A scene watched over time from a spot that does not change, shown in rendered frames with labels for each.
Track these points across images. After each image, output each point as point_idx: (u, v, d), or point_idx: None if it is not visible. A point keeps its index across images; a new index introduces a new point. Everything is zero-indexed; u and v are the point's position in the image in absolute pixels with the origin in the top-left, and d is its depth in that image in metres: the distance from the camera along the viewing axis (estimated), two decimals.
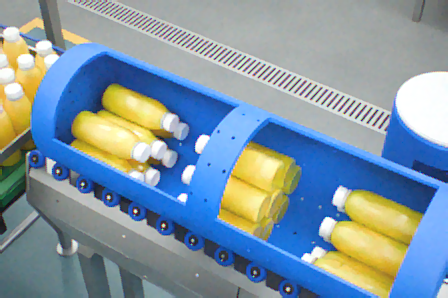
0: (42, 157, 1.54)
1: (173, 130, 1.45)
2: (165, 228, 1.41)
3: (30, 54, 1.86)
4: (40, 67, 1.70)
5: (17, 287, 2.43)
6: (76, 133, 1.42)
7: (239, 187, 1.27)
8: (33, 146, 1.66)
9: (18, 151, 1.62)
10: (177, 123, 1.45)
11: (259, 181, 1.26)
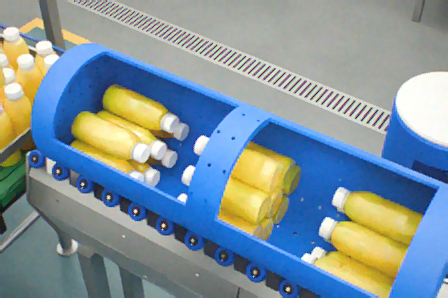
0: (42, 157, 1.54)
1: (173, 131, 1.45)
2: (165, 228, 1.41)
3: (30, 54, 1.86)
4: (40, 67, 1.70)
5: (17, 287, 2.43)
6: (76, 133, 1.42)
7: (239, 187, 1.27)
8: (33, 146, 1.66)
9: (18, 151, 1.62)
10: (177, 124, 1.45)
11: (258, 182, 1.26)
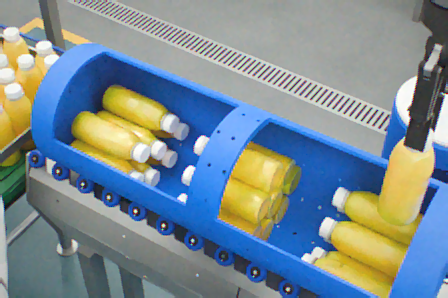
0: (42, 157, 1.54)
1: (173, 131, 1.45)
2: (165, 228, 1.41)
3: (30, 54, 1.86)
4: (40, 67, 1.70)
5: (17, 287, 2.43)
6: (76, 133, 1.42)
7: (239, 187, 1.27)
8: (33, 146, 1.66)
9: (18, 151, 1.62)
10: (177, 124, 1.45)
11: (258, 182, 1.26)
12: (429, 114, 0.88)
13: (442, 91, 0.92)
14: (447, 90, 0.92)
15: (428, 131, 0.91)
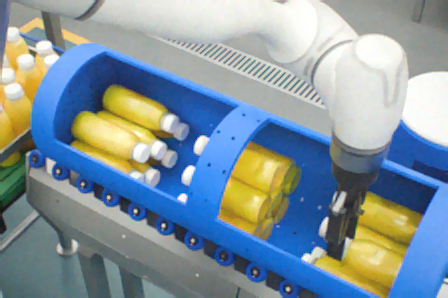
0: (42, 157, 1.54)
1: (173, 131, 1.45)
2: (165, 228, 1.41)
3: (30, 54, 1.86)
4: (40, 67, 1.70)
5: (17, 287, 2.43)
6: (76, 133, 1.42)
7: (239, 187, 1.27)
8: (33, 146, 1.66)
9: (18, 151, 1.62)
10: (177, 124, 1.45)
11: (258, 182, 1.26)
12: (341, 238, 1.13)
13: (356, 213, 1.17)
14: (360, 212, 1.17)
15: (343, 248, 1.16)
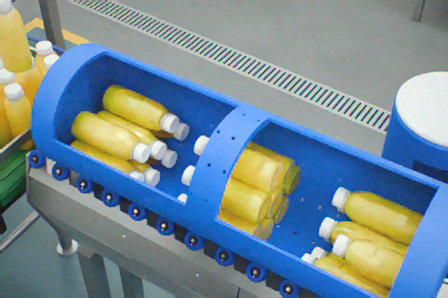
0: (42, 157, 1.54)
1: (173, 131, 1.45)
2: (165, 228, 1.41)
3: (30, 54, 1.86)
4: (40, 67, 1.70)
5: (17, 287, 2.43)
6: (76, 133, 1.42)
7: (239, 187, 1.27)
8: (33, 146, 1.66)
9: (29, 56, 1.47)
10: (177, 124, 1.45)
11: (258, 182, 1.26)
12: None
13: None
14: None
15: None
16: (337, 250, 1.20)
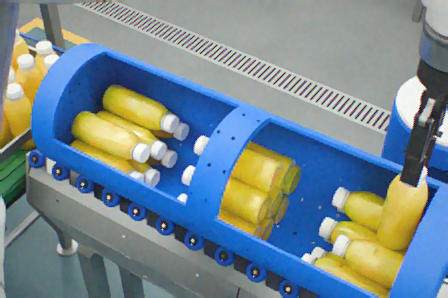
0: (42, 157, 1.54)
1: (173, 131, 1.45)
2: (165, 228, 1.41)
3: (30, 54, 1.86)
4: (40, 67, 1.70)
5: (17, 287, 2.43)
6: (76, 133, 1.42)
7: (239, 187, 1.27)
8: (33, 146, 1.66)
9: None
10: (177, 124, 1.45)
11: (258, 182, 1.26)
12: (422, 156, 1.00)
13: (434, 134, 1.04)
14: (439, 133, 1.04)
15: (421, 170, 1.03)
16: (337, 250, 1.20)
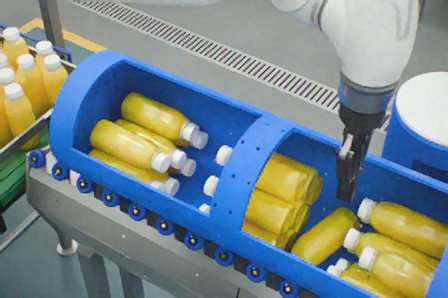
0: (42, 157, 1.54)
1: (193, 140, 1.43)
2: (161, 224, 1.41)
3: (30, 54, 1.86)
4: (40, 67, 1.70)
5: (17, 287, 2.43)
6: (95, 142, 1.40)
7: (263, 198, 1.25)
8: (33, 146, 1.66)
9: (332, 213, 1.34)
10: (197, 133, 1.43)
11: (282, 193, 1.24)
12: (351, 178, 1.13)
13: (357, 169, 1.15)
14: (361, 169, 1.15)
15: (353, 189, 1.17)
16: (363, 263, 1.18)
